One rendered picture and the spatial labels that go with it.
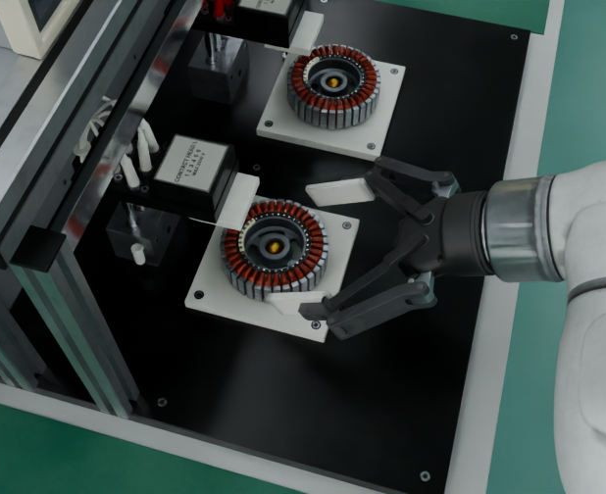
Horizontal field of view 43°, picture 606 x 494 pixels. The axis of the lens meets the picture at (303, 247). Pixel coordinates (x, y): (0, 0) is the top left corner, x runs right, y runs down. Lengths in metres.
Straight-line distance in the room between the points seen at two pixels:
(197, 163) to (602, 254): 0.36
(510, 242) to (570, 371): 0.13
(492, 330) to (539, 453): 0.80
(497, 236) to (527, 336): 1.07
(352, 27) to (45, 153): 0.62
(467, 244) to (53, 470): 0.44
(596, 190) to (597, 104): 1.53
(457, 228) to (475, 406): 0.21
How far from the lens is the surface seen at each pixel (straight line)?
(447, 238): 0.68
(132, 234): 0.81
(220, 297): 0.81
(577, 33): 2.33
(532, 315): 1.74
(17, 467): 0.82
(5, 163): 0.51
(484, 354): 0.84
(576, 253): 0.62
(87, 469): 0.80
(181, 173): 0.73
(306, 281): 0.78
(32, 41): 0.55
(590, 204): 0.63
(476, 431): 0.80
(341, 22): 1.08
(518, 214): 0.65
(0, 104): 0.55
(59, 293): 0.56
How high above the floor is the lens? 1.49
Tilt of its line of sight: 58 degrees down
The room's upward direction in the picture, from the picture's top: straight up
